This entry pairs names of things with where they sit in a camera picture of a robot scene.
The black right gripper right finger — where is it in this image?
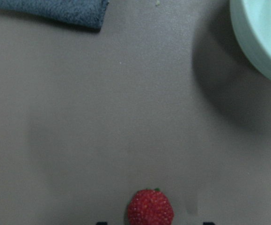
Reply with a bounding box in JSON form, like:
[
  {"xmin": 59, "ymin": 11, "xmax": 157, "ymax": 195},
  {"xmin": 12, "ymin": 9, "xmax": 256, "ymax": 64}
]
[{"xmin": 203, "ymin": 221, "xmax": 216, "ymax": 225}]

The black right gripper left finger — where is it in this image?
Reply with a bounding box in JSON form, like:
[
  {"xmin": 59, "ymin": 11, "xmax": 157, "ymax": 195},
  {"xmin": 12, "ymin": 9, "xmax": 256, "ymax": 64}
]
[{"xmin": 96, "ymin": 221, "xmax": 108, "ymax": 225}]

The red strawberry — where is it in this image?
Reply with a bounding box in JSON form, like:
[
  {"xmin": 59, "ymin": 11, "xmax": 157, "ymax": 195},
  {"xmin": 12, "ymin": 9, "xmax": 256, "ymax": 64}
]
[{"xmin": 127, "ymin": 188, "xmax": 174, "ymax": 225}]

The mint green bowl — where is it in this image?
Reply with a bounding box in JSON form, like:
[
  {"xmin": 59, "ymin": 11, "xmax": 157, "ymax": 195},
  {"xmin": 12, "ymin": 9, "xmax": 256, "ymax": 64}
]
[{"xmin": 229, "ymin": 0, "xmax": 271, "ymax": 80}]

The grey folded cloth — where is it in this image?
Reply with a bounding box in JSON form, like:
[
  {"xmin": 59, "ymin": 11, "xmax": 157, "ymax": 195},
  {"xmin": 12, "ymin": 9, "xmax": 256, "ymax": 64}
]
[{"xmin": 0, "ymin": 0, "xmax": 109, "ymax": 32}]

